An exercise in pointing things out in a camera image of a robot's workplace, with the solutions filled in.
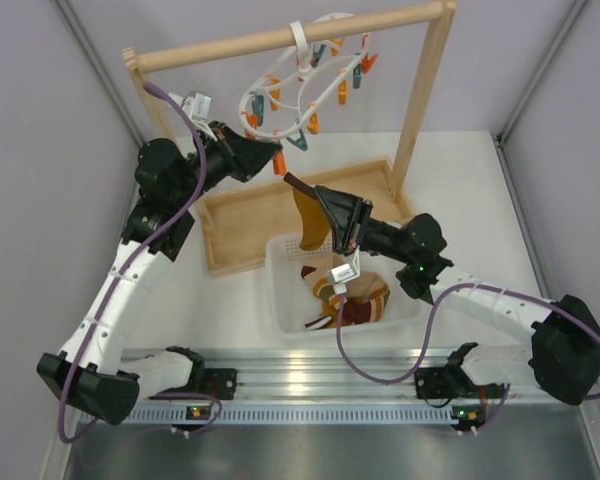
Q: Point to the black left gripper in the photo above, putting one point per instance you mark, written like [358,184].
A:
[245,157]

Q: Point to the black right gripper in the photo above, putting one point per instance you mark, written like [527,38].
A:
[348,216]

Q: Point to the mustard yellow sock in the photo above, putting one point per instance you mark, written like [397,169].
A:
[315,226]

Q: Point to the orange clothes peg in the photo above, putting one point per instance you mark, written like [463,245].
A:
[279,164]

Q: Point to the white clip hanger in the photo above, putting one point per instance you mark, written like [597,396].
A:
[283,103]

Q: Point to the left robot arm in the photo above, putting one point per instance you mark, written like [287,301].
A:
[88,373]

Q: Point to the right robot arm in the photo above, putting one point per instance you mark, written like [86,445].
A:
[556,344]

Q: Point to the striped socks pile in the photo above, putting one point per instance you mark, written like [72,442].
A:
[364,302]

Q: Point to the wooden drying rack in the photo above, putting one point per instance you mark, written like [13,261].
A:
[238,225]

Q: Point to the white plastic basket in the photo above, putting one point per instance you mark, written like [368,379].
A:
[303,304]

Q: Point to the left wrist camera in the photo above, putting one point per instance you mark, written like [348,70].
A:
[197,105]

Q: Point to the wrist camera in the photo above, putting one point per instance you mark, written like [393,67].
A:
[339,276]
[197,105]

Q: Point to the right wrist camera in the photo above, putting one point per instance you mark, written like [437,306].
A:
[339,276]

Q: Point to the aluminium frame rail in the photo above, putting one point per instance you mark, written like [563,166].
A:
[317,387]

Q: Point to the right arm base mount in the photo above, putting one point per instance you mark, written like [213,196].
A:
[450,382]

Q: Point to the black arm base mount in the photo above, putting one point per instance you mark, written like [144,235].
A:
[220,383]

